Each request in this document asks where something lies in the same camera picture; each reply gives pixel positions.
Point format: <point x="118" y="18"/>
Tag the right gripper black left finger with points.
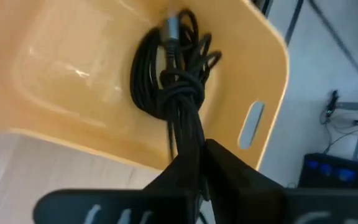
<point x="172" y="177"/>

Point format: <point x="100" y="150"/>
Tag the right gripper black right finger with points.
<point x="225" y="168"/>

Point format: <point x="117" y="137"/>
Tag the black box with blue lights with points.
<point x="331" y="171"/>

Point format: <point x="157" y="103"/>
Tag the yellow plastic bin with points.
<point x="57" y="77"/>

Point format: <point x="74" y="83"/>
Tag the black aluminium table frame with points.
<point x="261" y="6"/>

